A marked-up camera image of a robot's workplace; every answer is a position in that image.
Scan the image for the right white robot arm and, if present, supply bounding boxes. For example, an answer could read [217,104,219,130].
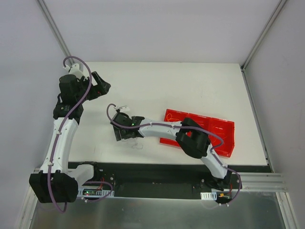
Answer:
[110,112,232,191]

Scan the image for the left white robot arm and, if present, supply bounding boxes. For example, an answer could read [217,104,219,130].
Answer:
[29,72,111,203]

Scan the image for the red three-compartment bin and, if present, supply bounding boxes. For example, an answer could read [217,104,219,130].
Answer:
[164,109,235,158]

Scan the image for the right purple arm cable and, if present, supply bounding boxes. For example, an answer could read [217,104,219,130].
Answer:
[106,103,243,208]

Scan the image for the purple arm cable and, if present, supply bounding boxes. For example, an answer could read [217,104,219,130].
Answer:
[106,103,243,208]
[47,55,92,213]

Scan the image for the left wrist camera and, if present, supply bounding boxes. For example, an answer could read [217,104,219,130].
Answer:
[63,63,85,79]

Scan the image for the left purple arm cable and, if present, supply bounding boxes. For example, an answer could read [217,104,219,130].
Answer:
[47,55,92,213]

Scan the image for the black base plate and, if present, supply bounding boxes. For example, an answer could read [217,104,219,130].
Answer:
[68,161,274,198]

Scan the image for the left white cable duct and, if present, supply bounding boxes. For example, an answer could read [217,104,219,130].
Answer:
[77,188,114,198]

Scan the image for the white cable duct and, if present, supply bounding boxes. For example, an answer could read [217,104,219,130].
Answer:
[200,191,217,201]
[77,188,114,198]

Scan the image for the left aluminium frame post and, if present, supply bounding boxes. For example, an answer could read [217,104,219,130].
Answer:
[36,0,71,56]

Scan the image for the right white cable duct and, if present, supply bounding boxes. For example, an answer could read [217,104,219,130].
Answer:
[200,191,217,201]

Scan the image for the aluminium rail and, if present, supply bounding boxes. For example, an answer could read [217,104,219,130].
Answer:
[240,173,288,192]

